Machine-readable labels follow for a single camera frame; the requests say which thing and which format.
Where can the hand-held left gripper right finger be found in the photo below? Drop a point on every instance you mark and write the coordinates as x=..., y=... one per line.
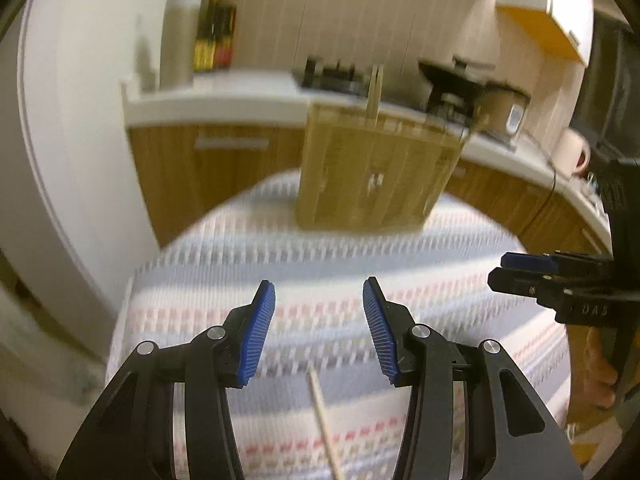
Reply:
x=380, y=335

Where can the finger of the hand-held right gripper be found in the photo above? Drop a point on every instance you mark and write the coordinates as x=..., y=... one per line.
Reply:
x=525, y=261
x=525, y=285

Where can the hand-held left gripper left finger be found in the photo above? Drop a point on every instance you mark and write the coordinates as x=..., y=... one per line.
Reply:
x=257, y=335

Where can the wooden chopstick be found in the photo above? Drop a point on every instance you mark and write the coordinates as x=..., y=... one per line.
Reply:
x=379, y=91
x=372, y=92
x=325, y=425

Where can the person's right hand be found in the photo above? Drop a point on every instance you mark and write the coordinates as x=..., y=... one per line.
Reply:
x=597, y=370

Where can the striped woven tablecloth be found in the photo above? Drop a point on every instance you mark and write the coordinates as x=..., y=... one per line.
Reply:
x=325, y=280

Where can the beige rice cooker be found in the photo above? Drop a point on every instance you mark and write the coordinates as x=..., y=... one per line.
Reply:
x=505, y=110

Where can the wooden base cabinets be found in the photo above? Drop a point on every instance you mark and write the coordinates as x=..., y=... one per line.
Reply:
x=215, y=170

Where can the dark window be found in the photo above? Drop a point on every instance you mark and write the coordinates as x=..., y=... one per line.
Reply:
x=612, y=75

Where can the black wok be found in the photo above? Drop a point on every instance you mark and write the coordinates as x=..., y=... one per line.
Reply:
x=450, y=75

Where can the white refrigerator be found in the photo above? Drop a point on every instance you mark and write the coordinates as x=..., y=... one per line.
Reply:
x=85, y=135

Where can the dark sauce bottle red label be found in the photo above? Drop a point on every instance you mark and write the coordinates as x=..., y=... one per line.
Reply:
x=226, y=35

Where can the dark sauce bottle yellow label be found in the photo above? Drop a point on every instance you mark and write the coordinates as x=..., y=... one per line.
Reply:
x=205, y=35

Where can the yellow wall cabinet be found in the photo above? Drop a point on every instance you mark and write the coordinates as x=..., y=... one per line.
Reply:
x=545, y=25

